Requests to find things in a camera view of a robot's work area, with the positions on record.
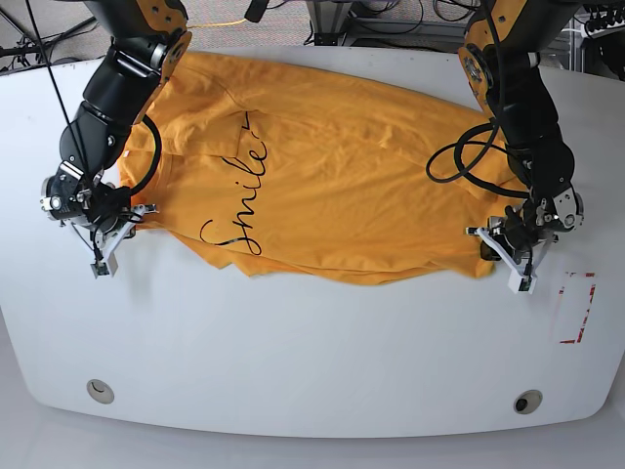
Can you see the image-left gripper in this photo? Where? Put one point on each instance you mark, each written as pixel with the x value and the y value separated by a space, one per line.
pixel 103 236

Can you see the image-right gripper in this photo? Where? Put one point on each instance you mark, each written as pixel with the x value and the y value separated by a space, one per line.
pixel 517 242

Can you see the orange T-shirt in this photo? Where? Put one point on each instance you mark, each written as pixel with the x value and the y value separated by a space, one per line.
pixel 278 168

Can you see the black robot arm image-left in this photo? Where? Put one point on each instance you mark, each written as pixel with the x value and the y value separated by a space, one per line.
pixel 148 39

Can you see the red tape rectangle marking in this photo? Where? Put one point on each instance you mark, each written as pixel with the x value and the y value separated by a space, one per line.
pixel 574 304

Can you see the white power strip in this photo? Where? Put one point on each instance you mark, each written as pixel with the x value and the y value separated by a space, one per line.
pixel 596 27

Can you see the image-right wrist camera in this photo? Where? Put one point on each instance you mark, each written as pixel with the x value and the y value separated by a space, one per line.
pixel 520 283

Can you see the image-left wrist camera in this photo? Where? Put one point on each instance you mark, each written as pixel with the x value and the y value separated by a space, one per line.
pixel 105 267

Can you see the right table cable grommet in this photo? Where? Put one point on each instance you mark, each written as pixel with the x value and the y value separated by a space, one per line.
pixel 527 402

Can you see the table cable grommet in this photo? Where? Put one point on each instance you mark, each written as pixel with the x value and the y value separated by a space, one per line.
pixel 527 402
pixel 100 392

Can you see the left table cable grommet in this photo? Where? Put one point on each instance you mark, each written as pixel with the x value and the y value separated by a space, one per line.
pixel 100 392

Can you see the aluminium frame stand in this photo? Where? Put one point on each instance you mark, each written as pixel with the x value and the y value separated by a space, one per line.
pixel 423 25

